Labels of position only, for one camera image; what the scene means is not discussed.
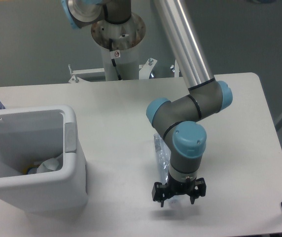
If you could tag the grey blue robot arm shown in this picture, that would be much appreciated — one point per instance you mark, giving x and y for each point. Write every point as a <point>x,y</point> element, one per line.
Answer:
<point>177,122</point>

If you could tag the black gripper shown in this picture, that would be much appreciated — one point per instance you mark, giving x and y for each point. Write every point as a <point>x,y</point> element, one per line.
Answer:
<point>194,188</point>

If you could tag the white trash can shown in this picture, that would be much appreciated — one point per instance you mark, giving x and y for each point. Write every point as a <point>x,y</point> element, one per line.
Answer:
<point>37,134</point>

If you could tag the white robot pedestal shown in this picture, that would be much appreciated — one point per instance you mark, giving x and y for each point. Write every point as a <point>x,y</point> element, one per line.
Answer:
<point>119,45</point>

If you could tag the clear plastic bottle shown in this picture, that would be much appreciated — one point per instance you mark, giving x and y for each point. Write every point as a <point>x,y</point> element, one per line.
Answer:
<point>163,161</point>

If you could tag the trash inside can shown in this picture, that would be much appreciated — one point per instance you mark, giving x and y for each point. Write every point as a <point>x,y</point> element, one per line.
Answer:
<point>32,168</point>

